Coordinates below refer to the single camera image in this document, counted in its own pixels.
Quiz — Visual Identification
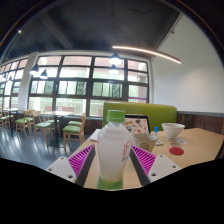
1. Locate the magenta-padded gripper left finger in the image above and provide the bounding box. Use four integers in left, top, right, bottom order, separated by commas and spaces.
45, 144, 98, 188

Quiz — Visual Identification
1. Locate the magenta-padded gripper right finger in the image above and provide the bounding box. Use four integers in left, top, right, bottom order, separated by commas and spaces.
129, 144, 183, 188

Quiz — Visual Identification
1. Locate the green-capped white drink bottle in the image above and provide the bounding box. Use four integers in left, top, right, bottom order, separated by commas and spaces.
96, 109, 134, 191

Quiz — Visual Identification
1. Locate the flat round red coaster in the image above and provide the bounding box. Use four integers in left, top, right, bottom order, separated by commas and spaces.
168, 146, 185, 156

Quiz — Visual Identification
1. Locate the clear plastic wrapper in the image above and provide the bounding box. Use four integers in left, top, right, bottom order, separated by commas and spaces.
169, 137, 190, 148

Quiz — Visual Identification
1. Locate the white bowl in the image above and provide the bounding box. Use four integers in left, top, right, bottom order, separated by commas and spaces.
161, 122, 186, 140

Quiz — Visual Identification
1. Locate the group of green-seated wooden chairs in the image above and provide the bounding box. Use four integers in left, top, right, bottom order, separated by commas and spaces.
0, 109, 87, 145

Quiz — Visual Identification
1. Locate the white paper sheet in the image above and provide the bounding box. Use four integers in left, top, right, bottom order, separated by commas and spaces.
89, 128, 103, 143

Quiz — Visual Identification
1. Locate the black laptop with stickers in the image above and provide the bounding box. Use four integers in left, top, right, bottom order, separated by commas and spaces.
124, 114, 151, 135

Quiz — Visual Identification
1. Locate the green upholstered bench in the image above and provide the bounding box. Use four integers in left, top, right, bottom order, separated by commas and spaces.
101, 101, 178, 132

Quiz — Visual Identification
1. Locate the light wooden dining table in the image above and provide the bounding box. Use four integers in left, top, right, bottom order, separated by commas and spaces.
1, 107, 22, 134
39, 110, 75, 148

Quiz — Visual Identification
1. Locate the long linear ceiling light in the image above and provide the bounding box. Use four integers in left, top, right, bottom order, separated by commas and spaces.
112, 45, 182, 65

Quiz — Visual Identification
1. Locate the group of pendant lamps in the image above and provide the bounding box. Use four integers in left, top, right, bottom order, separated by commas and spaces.
29, 53, 123, 81

